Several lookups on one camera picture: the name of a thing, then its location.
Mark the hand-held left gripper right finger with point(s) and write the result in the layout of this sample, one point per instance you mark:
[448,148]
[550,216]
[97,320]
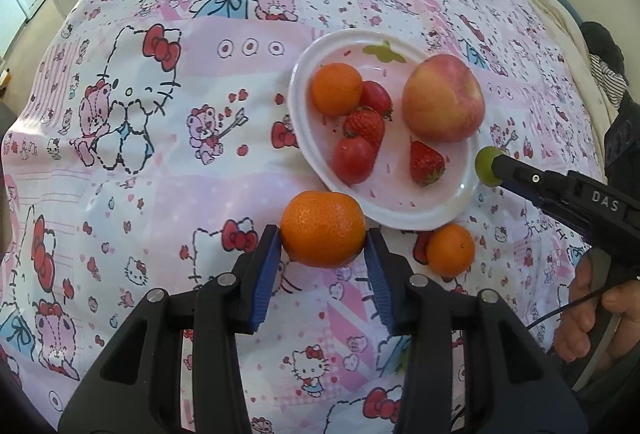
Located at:
[377,279]

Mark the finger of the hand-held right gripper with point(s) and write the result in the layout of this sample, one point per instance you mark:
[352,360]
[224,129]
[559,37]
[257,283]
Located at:
[525,179]

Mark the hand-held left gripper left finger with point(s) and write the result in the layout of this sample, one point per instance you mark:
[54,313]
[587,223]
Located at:
[265,274]

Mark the green grape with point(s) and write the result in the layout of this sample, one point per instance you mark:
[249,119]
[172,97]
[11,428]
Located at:
[483,165]

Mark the orange mandarin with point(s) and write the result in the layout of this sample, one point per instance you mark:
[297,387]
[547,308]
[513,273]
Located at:
[450,250]
[336,89]
[322,229]

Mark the pink strawberry print plate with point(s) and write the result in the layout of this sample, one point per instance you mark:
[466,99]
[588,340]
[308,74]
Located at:
[400,201]

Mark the red strawberry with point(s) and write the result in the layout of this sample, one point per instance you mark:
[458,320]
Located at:
[365,124]
[425,161]

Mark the red yellow apple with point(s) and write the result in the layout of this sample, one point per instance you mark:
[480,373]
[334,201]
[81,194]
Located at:
[442,96]

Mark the red cherry tomato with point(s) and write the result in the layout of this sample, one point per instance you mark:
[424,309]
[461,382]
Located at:
[354,158]
[376,96]

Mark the person's right hand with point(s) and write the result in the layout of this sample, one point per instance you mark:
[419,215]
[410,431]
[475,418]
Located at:
[575,314]

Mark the striped shirt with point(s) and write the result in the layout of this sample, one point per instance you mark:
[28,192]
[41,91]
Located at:
[607,79]

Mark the pink cartoon printed blanket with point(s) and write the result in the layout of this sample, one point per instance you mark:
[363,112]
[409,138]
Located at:
[150,214]

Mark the dark cloth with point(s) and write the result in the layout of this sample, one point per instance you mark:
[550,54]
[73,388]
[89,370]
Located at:
[600,44]

